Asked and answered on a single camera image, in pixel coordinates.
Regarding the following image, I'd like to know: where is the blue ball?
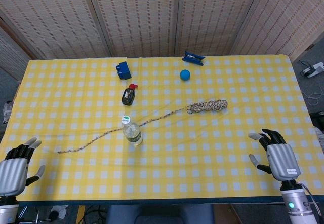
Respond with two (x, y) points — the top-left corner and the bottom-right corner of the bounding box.
(180, 69), (192, 82)

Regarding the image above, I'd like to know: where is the dark blue chair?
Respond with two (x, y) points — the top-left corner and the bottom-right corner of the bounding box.
(106, 203), (213, 224)

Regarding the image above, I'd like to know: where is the grey shoe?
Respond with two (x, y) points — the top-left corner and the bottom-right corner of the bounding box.
(2, 101), (14, 125)

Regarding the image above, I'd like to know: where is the clear plastic water bottle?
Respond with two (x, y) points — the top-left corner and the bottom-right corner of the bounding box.
(121, 115), (143, 146)

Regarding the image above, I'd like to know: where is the braided multicolour rope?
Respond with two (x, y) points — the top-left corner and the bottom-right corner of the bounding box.
(57, 99), (228, 154)

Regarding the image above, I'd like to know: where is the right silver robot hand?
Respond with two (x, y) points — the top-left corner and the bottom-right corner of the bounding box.
(248, 129), (301, 183)

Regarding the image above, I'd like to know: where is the crumpled white paper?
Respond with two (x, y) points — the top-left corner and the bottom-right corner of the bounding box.
(50, 205), (68, 220)

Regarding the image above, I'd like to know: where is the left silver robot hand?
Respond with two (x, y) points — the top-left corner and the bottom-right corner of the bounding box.
(0, 137), (46, 197)

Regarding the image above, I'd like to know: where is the black bottle with red cap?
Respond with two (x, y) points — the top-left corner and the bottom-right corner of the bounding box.
(121, 83), (138, 106)

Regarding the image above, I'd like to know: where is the thin white floor cable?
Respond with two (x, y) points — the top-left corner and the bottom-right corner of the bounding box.
(306, 82), (324, 105)

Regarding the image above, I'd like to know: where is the blue foil pouch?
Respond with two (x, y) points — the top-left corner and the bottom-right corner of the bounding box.
(181, 50), (205, 66)

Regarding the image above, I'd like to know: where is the woven folding screen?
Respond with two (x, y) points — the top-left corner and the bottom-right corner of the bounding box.
(0, 0), (324, 60)

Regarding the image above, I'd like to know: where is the power strip on floor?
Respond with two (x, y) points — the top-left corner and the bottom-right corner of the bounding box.
(300, 61), (324, 78)

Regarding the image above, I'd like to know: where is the yellow checkered tablecloth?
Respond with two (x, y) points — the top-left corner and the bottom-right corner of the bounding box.
(0, 54), (324, 202)

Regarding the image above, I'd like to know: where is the blue plastic block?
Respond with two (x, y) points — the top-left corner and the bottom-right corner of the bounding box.
(115, 61), (133, 80)

